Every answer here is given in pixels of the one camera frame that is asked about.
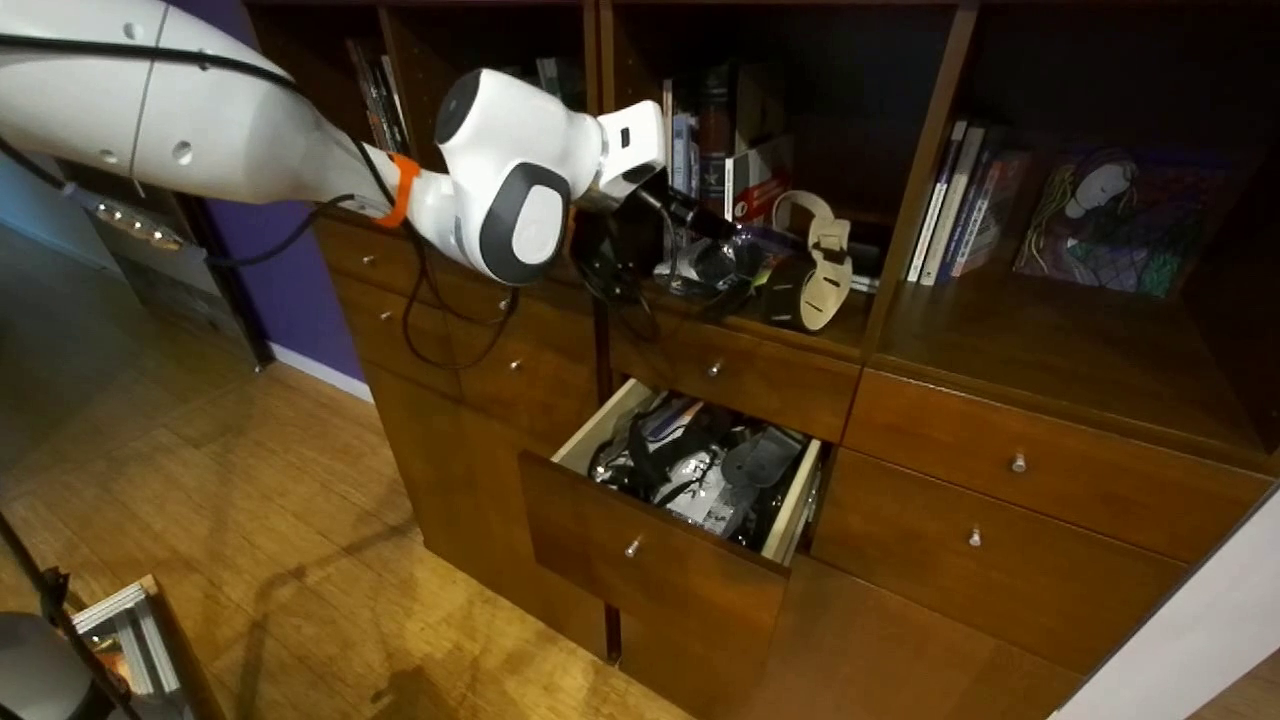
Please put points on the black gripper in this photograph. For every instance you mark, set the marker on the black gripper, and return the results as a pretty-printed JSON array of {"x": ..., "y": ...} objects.
[{"x": 621, "y": 232}]

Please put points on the black tripod stand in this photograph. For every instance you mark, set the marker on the black tripod stand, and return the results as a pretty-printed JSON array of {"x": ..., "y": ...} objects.
[{"x": 52, "y": 585}]

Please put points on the thin white spine book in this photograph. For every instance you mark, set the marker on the thin white spine book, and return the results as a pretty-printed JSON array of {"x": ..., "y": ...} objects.
[{"x": 731, "y": 186}]

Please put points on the dark side table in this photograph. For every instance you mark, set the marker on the dark side table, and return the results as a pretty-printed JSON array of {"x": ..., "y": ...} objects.
[{"x": 161, "y": 232}]

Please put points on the small silver drawer knob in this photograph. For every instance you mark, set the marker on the small silver drawer knob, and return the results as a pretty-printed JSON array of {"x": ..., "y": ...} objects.
[
  {"x": 385, "y": 319},
  {"x": 634, "y": 545},
  {"x": 717, "y": 367},
  {"x": 507, "y": 304},
  {"x": 972, "y": 538},
  {"x": 515, "y": 360},
  {"x": 364, "y": 257},
  {"x": 1016, "y": 460}
]

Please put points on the white slanted panel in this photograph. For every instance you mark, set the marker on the white slanted panel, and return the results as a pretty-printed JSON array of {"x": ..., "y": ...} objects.
[{"x": 1203, "y": 626}]

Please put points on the white upright book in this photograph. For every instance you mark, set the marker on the white upright book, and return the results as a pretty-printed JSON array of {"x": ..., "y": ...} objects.
[
  {"x": 961, "y": 201},
  {"x": 929, "y": 215}
]

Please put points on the closed wooden drawer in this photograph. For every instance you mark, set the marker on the closed wooden drawer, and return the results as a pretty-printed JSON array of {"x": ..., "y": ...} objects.
[
  {"x": 364, "y": 330},
  {"x": 1135, "y": 480},
  {"x": 787, "y": 381},
  {"x": 1064, "y": 585},
  {"x": 565, "y": 343},
  {"x": 347, "y": 243},
  {"x": 563, "y": 401}
]

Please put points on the open wooden drawer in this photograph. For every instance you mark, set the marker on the open wooden drawer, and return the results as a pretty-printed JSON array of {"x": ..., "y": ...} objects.
[{"x": 667, "y": 601}]

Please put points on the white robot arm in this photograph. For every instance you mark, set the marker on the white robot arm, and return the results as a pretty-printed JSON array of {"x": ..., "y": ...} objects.
[{"x": 172, "y": 133}]

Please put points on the gray round object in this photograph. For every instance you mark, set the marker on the gray round object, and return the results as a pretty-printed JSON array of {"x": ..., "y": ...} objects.
[{"x": 32, "y": 672}]

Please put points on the red flat item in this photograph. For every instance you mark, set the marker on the red flat item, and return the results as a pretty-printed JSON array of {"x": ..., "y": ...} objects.
[{"x": 762, "y": 201}]

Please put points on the white paper with handwriting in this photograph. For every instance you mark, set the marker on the white paper with handwriting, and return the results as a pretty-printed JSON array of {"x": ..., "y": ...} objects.
[{"x": 703, "y": 506}]

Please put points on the brown Hamilton book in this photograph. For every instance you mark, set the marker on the brown Hamilton book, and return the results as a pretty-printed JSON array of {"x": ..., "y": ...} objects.
[{"x": 717, "y": 125}]

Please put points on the dark purple book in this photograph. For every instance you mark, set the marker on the dark purple book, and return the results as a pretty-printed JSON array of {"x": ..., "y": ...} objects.
[{"x": 1002, "y": 222}]

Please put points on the blue spine book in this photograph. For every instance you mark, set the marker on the blue spine book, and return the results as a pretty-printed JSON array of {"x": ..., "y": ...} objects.
[{"x": 685, "y": 152}]

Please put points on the black fabric pouch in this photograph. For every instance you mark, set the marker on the black fabric pouch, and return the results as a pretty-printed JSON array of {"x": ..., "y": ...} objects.
[{"x": 767, "y": 467}]

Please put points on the brown wooden shelf cabinet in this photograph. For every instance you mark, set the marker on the brown wooden shelf cabinet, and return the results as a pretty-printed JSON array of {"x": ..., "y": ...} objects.
[{"x": 1064, "y": 346}]

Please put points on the dark leaning book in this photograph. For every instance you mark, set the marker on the dark leaning book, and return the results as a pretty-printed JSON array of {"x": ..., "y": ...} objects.
[{"x": 383, "y": 92}]

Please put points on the small white teal box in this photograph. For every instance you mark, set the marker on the small white teal box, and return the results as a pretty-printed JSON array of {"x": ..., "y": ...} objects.
[{"x": 126, "y": 621}]

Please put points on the clear plastic zip bag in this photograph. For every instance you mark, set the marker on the clear plastic zip bag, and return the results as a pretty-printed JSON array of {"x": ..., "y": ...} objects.
[{"x": 745, "y": 281}]

